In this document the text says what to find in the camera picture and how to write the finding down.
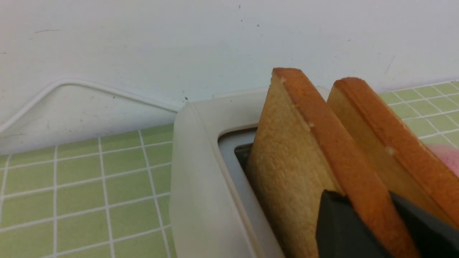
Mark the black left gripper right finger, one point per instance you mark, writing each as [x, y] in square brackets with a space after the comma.
[433, 237]

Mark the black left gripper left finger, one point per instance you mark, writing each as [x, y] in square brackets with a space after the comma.
[340, 233]

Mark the toast slice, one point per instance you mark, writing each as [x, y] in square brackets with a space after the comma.
[404, 163]
[301, 149]

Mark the white two-slot toaster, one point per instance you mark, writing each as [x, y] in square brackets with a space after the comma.
[213, 211]

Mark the pink peach with green leaf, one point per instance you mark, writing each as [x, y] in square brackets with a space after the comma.
[447, 154]

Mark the green checkered tablecloth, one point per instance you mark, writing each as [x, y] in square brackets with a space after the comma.
[106, 197]

